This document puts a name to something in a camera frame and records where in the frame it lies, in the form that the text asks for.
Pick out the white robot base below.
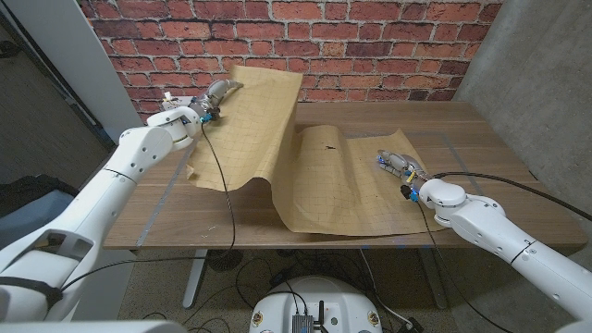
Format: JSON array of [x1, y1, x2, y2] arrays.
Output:
[[248, 276, 384, 333]]

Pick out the white floor cable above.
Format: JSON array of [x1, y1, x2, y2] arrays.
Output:
[[359, 249, 413, 327]]

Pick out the thin black left wrist cable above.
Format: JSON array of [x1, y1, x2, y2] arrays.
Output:
[[59, 120, 237, 292]]

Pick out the blue bag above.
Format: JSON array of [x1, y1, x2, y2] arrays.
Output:
[[0, 189, 70, 237]]

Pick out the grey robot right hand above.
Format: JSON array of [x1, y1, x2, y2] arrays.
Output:
[[375, 148, 432, 187]]

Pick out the white table leg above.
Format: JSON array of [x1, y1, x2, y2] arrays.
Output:
[[182, 249, 209, 309]]

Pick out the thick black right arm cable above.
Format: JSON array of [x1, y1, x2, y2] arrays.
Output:
[[430, 170, 592, 222]]

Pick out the red brick print backdrop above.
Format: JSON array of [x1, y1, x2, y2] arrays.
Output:
[[76, 0, 504, 129]]

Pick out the grey table leg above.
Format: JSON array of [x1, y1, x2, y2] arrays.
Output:
[[418, 249, 450, 310]]

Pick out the white power strip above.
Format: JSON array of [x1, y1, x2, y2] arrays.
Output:
[[161, 95, 196, 112]]

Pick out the black bag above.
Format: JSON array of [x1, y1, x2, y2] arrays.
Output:
[[0, 174, 80, 218]]

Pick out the small grey electronics box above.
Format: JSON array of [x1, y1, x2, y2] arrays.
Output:
[[290, 313, 315, 333]]

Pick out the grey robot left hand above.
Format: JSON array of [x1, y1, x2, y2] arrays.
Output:
[[188, 79, 245, 122]]

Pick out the black round floor disc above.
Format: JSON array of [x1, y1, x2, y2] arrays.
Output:
[[206, 249, 245, 273]]

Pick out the tan patterned cloth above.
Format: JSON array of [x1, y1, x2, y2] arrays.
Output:
[[185, 64, 448, 237]]

